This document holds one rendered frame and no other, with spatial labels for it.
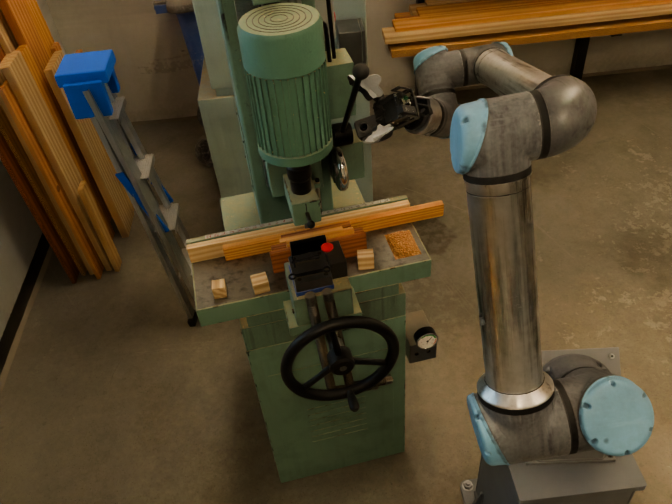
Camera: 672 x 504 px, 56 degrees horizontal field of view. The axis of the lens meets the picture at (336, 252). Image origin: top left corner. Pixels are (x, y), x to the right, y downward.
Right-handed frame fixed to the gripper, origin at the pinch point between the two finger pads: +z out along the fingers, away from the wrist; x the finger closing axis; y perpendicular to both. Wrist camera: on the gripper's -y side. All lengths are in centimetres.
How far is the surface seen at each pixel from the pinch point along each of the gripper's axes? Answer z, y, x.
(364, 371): -34, -45, 58
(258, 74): 18.6, -6.8, -8.4
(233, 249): 3, -47, 19
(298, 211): -3.6, -26.6, 14.8
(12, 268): 0, -204, -13
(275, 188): -7.1, -36.7, 5.6
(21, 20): -3, -160, -108
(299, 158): 5.5, -13.5, 6.4
